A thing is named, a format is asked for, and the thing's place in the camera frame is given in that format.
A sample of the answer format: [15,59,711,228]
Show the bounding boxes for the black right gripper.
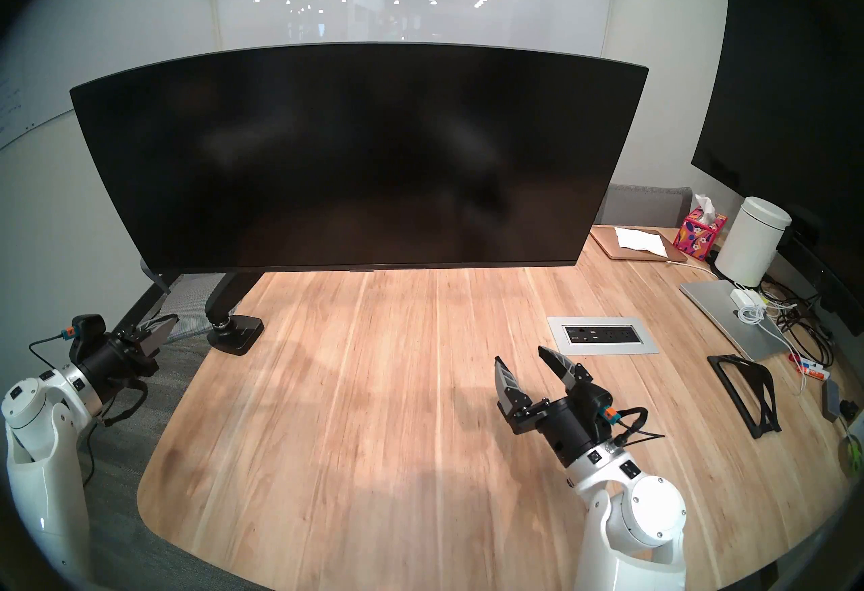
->
[494,345,612,468]

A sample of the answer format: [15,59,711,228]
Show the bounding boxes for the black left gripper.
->
[84,315,181,401]

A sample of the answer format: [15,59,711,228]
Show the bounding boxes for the curved black computer monitor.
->
[70,42,650,274]

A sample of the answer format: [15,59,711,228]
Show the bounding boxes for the grey mesh office chair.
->
[594,185,694,229]
[140,259,223,344]

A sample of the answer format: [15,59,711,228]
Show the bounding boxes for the grey table power outlet box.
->
[547,316,659,355]

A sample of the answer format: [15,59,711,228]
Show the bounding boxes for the brown closed laptop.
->
[589,226,688,261]

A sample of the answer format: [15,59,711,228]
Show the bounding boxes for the white paper napkin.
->
[613,227,669,255]

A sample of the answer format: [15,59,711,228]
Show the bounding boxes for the silver closed laptop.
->
[679,279,794,361]

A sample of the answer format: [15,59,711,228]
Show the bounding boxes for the colourful floral tissue box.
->
[673,195,728,262]

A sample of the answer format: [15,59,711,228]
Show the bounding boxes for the white power charger brick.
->
[729,288,767,320]

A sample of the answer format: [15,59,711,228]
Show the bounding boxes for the black folding laptop stand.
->
[707,354,782,439]

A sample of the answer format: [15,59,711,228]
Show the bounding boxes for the white cylindrical canister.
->
[714,196,792,280]

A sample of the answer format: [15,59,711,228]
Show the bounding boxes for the white orange marker pen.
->
[788,353,830,381]

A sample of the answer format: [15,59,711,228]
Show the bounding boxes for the black video sound bar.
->
[776,235,864,335]

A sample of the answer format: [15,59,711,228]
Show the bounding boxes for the small green object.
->
[839,434,863,477]

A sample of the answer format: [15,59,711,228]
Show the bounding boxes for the glass whiteboard with scribbles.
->
[0,0,220,148]

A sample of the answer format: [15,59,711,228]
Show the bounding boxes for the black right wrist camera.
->
[574,384,618,425]

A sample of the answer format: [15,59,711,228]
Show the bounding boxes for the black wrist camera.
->
[70,315,109,357]
[574,384,618,425]

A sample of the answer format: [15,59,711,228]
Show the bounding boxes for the black left gripper cable loop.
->
[101,380,149,425]

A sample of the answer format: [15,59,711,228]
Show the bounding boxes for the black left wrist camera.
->
[70,315,109,357]

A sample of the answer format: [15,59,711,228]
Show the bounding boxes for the black right camera cable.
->
[611,406,666,449]

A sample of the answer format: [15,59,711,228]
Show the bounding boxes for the white charger cable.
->
[742,306,807,395]

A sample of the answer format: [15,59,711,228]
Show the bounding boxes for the tangled black cables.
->
[763,279,834,368]

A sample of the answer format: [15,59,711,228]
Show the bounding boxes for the large black wall television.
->
[691,0,864,253]

